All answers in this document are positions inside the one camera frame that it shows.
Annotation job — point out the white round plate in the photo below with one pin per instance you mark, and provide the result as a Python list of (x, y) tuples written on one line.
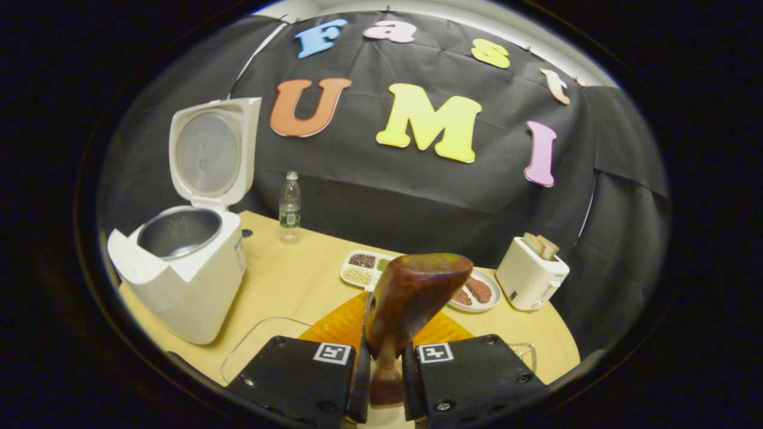
[(492, 298)]

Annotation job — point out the brown wooden spoon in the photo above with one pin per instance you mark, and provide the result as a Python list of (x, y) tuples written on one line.
[(411, 292)]

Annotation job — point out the black backdrop cloth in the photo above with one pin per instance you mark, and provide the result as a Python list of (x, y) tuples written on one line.
[(369, 190)]

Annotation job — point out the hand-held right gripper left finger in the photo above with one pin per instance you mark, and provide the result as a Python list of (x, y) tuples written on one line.
[(292, 375)]

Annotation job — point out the brown meat piece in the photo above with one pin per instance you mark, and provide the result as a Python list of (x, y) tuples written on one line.
[(462, 297), (478, 289)]

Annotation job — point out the white toaster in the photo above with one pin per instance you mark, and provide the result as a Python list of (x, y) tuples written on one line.
[(527, 280)]

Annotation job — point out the toasted bread slice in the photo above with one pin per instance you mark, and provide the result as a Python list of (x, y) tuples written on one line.
[(549, 247), (532, 243)]

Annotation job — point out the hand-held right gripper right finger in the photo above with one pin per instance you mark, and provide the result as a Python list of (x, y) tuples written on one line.
[(477, 375)]

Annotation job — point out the white rice cooker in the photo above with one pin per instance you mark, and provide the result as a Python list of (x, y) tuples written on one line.
[(191, 286)]

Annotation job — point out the clear water bottle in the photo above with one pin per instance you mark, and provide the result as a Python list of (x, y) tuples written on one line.
[(290, 208)]

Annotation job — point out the white divided grain tray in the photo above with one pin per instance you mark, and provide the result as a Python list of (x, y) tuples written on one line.
[(357, 268)]

